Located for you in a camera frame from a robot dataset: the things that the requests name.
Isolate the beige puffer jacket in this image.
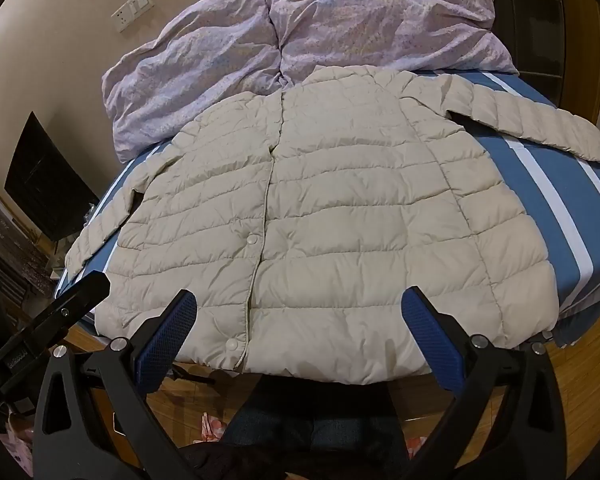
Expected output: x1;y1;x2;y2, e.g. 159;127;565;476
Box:
64;66;600;386

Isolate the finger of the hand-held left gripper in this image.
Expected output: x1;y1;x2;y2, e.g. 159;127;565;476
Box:
15;270;112;348

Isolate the wooden framed glass door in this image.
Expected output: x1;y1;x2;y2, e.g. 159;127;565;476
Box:
467;0;600;111

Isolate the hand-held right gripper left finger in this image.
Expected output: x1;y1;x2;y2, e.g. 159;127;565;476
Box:
32;288;216;480

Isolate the blue white striped bed sheet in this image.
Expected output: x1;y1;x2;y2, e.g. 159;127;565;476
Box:
55;71;600;351

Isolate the black television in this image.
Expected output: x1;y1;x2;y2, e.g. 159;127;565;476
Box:
4;112;100;241

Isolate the lilac floral duvet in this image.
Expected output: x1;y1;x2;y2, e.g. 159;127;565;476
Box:
102;0;520;163

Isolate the white wall socket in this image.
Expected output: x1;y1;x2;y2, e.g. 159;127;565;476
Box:
111;2;137;34

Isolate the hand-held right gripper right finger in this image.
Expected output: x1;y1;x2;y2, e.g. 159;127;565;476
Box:
401;285;566;480

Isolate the glass top side table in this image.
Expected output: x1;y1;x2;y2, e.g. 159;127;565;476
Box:
0;170;76;321

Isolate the pink patterned cloth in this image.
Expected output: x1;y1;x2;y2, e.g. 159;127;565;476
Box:
0;407;37;480

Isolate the pink patterned slipper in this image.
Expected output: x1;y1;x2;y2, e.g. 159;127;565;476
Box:
404;434;432;462
199;411;232;442

